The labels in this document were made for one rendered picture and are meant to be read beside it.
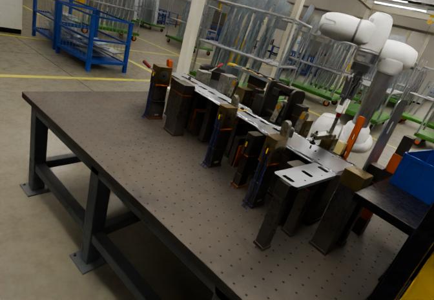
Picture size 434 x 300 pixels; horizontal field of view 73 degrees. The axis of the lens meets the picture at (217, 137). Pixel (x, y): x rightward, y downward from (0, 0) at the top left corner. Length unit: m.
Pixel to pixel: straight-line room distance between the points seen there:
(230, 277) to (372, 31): 1.11
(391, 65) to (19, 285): 2.30
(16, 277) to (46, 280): 0.14
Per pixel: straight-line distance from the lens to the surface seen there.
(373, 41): 1.46
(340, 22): 1.46
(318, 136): 1.40
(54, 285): 1.86
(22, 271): 1.94
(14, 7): 7.84
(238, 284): 1.03
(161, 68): 1.93
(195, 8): 5.41
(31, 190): 2.45
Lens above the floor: 1.42
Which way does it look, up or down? 21 degrees down
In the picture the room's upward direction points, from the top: 16 degrees clockwise
